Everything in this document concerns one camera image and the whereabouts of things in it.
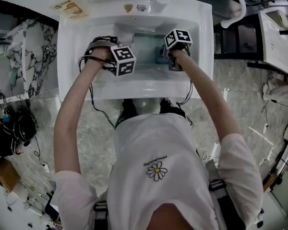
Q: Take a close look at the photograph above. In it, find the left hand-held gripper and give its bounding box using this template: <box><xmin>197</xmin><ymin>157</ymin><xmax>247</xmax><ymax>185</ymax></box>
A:
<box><xmin>87</xmin><ymin>34</ymin><xmax>137</xmax><ymax>77</ymax></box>

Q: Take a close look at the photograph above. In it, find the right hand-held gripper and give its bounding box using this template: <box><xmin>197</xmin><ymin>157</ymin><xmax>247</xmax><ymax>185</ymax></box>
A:
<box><xmin>164</xmin><ymin>29</ymin><xmax>194</xmax><ymax>71</ymax></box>

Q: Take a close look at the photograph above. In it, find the teal glass tray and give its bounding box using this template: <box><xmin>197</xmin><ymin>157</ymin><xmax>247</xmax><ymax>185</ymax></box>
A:
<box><xmin>133</xmin><ymin>32</ymin><xmax>170</xmax><ymax>66</ymax></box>

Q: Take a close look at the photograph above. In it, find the person's right forearm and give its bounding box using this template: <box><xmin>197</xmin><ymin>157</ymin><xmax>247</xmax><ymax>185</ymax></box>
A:
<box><xmin>170</xmin><ymin>49</ymin><xmax>242</xmax><ymax>145</ymax></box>

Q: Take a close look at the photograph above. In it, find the person's left forearm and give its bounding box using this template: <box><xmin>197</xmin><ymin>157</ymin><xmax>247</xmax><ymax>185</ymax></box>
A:
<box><xmin>53</xmin><ymin>56</ymin><xmax>108</xmax><ymax>176</ymax></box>

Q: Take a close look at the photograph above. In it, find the person's left hand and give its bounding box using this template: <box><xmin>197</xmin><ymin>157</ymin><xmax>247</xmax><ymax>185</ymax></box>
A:
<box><xmin>92</xmin><ymin>46</ymin><xmax>115</xmax><ymax>62</ymax></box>

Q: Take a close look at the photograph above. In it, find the black wristband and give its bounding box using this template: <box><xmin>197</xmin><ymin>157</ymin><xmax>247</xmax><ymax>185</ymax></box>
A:
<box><xmin>84</xmin><ymin>55</ymin><xmax>107</xmax><ymax>62</ymax></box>

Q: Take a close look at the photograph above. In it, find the white ceramic sink basin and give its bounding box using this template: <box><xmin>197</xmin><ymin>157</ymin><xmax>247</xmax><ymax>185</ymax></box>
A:
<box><xmin>57</xmin><ymin>0</ymin><xmax>213</xmax><ymax>103</ymax></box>

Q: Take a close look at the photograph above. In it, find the black metal stand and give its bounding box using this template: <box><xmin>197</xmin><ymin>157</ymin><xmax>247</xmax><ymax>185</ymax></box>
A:
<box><xmin>213</xmin><ymin>14</ymin><xmax>288</xmax><ymax>81</ymax></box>

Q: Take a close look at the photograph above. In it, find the black shoe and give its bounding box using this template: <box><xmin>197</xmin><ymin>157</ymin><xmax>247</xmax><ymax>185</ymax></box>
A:
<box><xmin>159</xmin><ymin>99</ymin><xmax>187</xmax><ymax>119</ymax></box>
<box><xmin>115</xmin><ymin>98</ymin><xmax>139</xmax><ymax>129</ymax></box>

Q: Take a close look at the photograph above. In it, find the marble-pattern sink cabinet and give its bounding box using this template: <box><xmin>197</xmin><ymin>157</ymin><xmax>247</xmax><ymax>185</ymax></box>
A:
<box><xmin>0</xmin><ymin>19</ymin><xmax>58</xmax><ymax>105</ymax></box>

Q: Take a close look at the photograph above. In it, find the white sink with black tap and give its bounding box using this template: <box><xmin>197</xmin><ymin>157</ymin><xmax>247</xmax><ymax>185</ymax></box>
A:
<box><xmin>258</xmin><ymin>10</ymin><xmax>288</xmax><ymax>76</ymax></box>

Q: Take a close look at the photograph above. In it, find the white daisy-print t-shirt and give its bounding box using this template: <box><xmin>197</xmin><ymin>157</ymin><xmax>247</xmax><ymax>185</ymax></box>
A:
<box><xmin>50</xmin><ymin>113</ymin><xmax>264</xmax><ymax>230</ymax></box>

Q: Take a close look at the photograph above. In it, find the brown cardboard box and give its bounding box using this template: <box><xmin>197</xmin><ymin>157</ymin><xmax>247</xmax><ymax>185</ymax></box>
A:
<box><xmin>0</xmin><ymin>157</ymin><xmax>22</xmax><ymax>192</ymax></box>

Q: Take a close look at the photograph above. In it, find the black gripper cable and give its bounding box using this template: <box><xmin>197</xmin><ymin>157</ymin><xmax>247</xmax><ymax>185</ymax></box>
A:
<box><xmin>78</xmin><ymin>56</ymin><xmax>116</xmax><ymax>129</ymax></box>
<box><xmin>176</xmin><ymin>79</ymin><xmax>194</xmax><ymax>129</ymax></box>

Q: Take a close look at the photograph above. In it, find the black harness strap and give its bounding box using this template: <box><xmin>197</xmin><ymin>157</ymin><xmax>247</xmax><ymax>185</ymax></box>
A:
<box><xmin>208</xmin><ymin>180</ymin><xmax>246</xmax><ymax>230</ymax></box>
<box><xmin>93</xmin><ymin>200</ymin><xmax>109</xmax><ymax>230</ymax></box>

